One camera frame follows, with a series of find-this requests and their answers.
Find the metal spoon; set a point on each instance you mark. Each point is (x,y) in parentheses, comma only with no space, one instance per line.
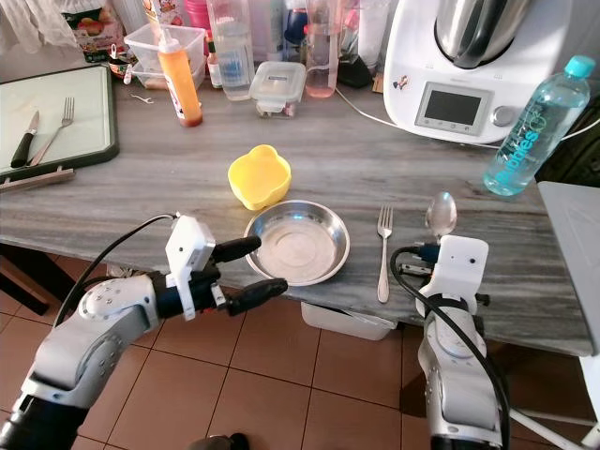
(442,216)

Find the yellow plastic bowl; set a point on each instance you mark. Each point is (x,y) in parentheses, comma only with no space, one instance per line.
(258,176)

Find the small black object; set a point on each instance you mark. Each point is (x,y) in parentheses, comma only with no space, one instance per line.
(356,73)

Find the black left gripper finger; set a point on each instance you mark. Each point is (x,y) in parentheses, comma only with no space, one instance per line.
(237,247)
(258,293)

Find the pink plastic cup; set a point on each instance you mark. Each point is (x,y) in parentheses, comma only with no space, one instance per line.
(197,13)

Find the metal fork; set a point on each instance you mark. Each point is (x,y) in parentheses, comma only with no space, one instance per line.
(383,258)
(54,131)

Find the clear lidded food container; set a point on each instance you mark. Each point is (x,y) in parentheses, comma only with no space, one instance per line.
(277,86)

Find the white metal table leg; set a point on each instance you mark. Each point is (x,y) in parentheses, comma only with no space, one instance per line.
(558,417)

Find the stainless steel plate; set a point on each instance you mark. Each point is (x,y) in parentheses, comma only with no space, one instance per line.
(300,244)

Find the clear blue water bottle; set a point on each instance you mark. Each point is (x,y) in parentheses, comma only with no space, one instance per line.
(534,131)

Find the tall clear jar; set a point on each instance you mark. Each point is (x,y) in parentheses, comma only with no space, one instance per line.
(232,56)

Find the printed food carton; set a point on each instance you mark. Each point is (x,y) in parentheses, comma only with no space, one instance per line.
(94,37)

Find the clear plastic storage box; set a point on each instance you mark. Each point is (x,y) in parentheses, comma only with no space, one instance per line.
(145,52)

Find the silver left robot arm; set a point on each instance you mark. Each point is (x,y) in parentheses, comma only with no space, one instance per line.
(94,347)

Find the pink tinted clear bottle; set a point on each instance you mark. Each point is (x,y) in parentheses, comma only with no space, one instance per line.
(322,56)

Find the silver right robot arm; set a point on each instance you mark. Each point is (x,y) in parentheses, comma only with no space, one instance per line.
(459,375)

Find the white green-rimmed cutting board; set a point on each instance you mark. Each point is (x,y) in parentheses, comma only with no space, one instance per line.
(23,127)

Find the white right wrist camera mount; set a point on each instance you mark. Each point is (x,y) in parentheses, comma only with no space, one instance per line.
(457,267)

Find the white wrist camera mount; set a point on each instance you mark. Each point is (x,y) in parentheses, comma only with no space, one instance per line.
(457,267)
(189,253)

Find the white kitchen cooking machine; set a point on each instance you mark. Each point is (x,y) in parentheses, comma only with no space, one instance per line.
(422,56)

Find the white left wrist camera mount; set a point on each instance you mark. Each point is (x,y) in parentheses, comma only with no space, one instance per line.
(189,253)

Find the wooden strip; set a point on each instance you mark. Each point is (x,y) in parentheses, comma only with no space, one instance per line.
(37,180)

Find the orange sauce squeeze bottle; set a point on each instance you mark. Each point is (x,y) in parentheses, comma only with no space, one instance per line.
(181,84)

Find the white plastic bin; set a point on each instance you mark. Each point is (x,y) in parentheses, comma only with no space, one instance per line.
(347,322)

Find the white lace curtain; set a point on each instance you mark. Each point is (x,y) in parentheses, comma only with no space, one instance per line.
(28,19)

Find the dark robot foot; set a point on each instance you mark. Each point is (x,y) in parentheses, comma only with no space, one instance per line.
(220,442)

